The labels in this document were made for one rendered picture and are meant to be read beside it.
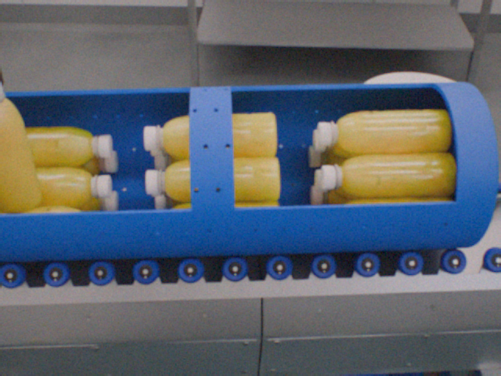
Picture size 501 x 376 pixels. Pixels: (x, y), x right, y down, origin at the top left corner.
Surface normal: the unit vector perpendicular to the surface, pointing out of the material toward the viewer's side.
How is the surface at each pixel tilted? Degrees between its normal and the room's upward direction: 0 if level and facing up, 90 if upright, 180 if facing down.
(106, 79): 0
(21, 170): 88
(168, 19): 76
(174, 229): 93
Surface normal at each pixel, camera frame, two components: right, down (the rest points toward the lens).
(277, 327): 0.04, 0.28
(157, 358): 0.04, 0.82
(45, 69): 0.00, -0.81
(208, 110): 0.01, -0.66
